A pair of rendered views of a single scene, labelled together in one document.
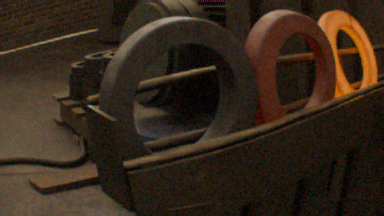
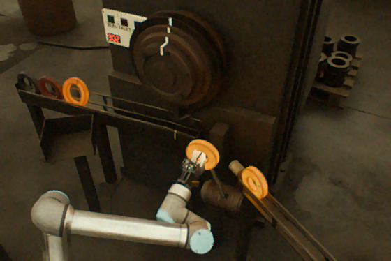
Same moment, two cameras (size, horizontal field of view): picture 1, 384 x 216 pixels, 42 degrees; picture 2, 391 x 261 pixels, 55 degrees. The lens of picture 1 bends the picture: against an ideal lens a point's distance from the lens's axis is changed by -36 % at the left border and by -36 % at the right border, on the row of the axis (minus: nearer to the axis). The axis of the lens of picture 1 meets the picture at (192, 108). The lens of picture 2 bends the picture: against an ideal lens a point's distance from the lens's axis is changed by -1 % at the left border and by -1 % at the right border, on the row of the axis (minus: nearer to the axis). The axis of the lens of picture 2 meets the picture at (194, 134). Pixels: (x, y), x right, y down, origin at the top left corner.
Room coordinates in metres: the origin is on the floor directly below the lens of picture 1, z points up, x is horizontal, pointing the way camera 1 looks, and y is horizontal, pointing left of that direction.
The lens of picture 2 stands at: (0.64, -2.24, 2.05)
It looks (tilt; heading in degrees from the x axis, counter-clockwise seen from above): 43 degrees down; 59
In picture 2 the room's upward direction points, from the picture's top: straight up
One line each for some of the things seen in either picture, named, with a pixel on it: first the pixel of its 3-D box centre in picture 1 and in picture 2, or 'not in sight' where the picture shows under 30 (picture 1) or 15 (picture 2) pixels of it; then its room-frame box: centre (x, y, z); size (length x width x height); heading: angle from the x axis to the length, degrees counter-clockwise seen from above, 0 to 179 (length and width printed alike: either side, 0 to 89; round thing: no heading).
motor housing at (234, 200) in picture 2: not in sight; (220, 218); (1.40, -1.25, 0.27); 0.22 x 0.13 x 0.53; 123
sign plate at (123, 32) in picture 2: not in sight; (126, 30); (1.24, -0.55, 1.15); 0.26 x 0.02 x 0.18; 123
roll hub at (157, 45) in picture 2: not in sight; (165, 73); (1.25, -0.95, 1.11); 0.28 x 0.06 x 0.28; 123
